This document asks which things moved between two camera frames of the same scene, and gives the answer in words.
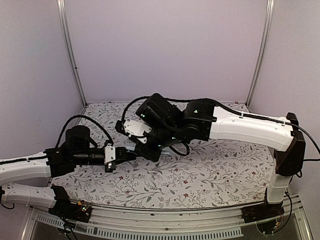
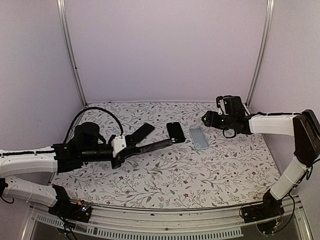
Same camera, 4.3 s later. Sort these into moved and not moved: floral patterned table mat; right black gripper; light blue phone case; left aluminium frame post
Moved: light blue phone case; right black gripper
Not moved: floral patterned table mat; left aluminium frame post
